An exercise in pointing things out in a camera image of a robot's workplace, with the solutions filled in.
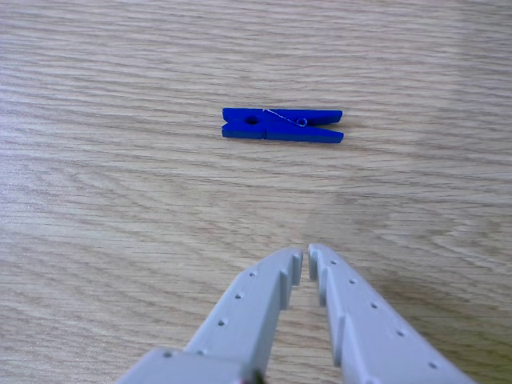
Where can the blue clothes peg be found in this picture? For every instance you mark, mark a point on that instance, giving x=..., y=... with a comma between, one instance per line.
x=280, y=130

